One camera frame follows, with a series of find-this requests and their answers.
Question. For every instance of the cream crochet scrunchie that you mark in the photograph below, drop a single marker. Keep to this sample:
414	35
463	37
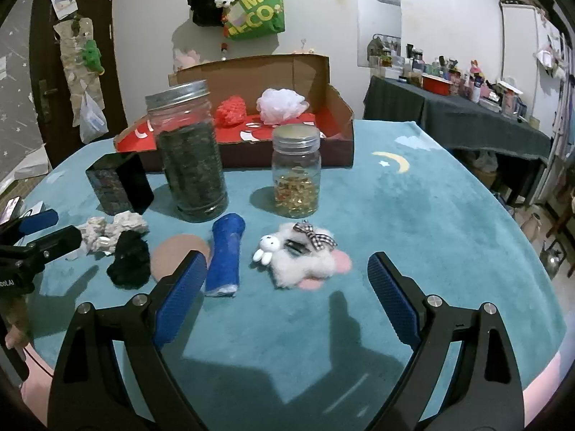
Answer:
96	235

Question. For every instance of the brown door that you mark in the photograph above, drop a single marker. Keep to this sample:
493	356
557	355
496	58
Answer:
112	76

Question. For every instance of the cluttered side table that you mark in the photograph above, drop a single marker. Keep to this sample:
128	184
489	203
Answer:
415	65

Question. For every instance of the red mesh bath pouf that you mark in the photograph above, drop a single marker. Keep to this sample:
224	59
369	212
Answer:
231	110

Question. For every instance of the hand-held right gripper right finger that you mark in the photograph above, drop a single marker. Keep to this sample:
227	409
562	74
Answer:
393	296

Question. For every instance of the green tote bag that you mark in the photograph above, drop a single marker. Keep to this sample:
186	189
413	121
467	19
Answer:
258	9

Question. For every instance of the white fluffy plush charm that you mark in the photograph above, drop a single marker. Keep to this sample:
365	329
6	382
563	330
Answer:
305	262

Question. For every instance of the wall mirror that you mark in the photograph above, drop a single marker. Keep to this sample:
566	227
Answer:
377	22

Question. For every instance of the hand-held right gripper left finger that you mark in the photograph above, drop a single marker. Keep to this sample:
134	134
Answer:
182	296

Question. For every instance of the table with dark cloth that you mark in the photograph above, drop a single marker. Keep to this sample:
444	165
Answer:
449	112

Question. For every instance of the red-lined cardboard box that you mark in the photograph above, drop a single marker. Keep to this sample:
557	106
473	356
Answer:
251	76

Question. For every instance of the picture on door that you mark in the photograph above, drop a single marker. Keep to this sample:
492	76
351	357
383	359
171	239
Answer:
61	2

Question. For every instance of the silver kettle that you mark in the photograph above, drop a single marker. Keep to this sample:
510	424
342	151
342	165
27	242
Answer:
552	258

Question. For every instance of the black scrunchie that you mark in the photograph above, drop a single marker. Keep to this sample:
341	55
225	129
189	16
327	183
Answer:
130	260

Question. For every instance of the small glass jar golden contents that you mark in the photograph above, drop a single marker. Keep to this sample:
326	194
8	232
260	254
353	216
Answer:
296	188

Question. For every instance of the beige hanging fabric organizer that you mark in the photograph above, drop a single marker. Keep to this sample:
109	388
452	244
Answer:
72	67

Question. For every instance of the large glass jar metal lid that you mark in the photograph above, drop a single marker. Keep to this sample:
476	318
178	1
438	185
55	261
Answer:
193	166

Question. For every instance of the hanging charm with red bead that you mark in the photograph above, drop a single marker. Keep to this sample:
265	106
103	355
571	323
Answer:
223	47

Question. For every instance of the patterned book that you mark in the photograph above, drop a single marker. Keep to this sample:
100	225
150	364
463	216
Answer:
11	208

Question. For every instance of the patterned tin box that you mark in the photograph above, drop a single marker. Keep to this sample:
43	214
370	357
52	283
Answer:
105	184

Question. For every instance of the white mesh bath pouf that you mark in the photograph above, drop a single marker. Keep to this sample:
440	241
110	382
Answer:
280	104

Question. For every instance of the blue cloth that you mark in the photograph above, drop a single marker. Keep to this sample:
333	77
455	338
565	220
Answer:
224	256

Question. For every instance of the pink plush toy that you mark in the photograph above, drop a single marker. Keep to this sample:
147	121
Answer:
186	58

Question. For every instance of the beige powder puff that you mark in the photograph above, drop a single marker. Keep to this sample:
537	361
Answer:
173	251

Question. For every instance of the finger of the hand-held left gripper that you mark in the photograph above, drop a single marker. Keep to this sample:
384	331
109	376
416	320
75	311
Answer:
58	240
40	221

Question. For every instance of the green plush toy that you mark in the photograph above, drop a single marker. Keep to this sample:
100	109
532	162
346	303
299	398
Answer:
92	56

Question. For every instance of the clear plastic bag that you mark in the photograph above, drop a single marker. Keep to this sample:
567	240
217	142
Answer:
93	121

